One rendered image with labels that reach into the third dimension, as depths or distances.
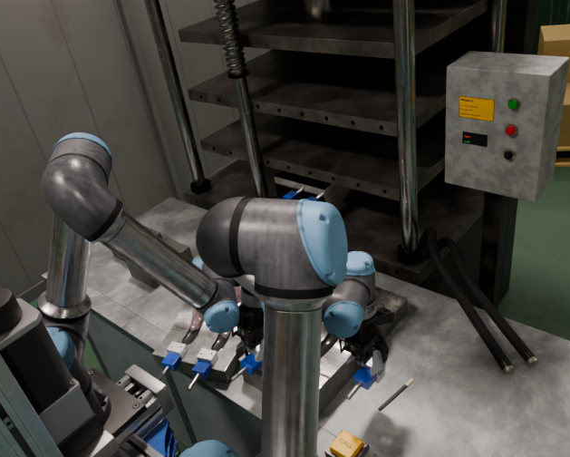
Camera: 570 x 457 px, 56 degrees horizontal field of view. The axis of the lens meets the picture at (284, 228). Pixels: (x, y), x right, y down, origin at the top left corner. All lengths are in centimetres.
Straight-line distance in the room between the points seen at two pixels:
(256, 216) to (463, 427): 93
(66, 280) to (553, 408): 122
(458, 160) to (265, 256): 120
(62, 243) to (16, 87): 235
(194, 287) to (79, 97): 269
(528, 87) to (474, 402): 87
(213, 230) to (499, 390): 104
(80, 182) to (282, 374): 51
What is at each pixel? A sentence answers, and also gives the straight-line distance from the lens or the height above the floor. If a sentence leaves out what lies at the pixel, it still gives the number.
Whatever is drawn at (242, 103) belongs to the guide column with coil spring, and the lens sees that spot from 221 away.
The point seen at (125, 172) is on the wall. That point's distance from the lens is 394.
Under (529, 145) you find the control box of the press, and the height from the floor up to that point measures 126.
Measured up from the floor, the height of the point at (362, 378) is 94.
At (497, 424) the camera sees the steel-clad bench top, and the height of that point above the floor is 80.
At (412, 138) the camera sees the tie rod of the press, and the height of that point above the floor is 127.
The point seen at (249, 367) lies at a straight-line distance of 149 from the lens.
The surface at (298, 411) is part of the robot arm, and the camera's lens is 81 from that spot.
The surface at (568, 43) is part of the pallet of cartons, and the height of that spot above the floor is 75.
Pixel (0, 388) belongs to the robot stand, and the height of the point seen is 153.
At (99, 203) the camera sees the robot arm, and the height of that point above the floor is 157.
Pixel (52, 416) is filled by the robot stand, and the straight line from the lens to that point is 98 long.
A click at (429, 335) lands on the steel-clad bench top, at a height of 80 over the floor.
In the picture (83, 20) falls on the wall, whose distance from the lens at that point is 370.
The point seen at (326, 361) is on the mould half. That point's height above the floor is 89.
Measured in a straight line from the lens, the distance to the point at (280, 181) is 230.
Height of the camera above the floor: 201
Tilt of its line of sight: 33 degrees down
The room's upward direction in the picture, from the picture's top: 10 degrees counter-clockwise
